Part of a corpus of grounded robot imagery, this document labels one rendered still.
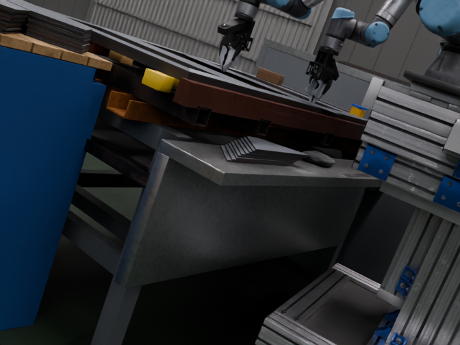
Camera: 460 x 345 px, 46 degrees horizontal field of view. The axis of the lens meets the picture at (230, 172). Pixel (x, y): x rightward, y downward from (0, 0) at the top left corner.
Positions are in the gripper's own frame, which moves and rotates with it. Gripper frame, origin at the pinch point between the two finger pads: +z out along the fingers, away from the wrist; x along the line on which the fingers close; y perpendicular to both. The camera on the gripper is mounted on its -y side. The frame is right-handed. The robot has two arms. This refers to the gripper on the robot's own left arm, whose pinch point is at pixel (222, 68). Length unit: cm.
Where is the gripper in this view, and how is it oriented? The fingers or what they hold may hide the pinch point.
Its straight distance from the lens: 204.5
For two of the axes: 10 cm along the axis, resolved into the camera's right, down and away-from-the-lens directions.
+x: -7.5, -4.0, 5.4
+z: -3.4, 9.2, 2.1
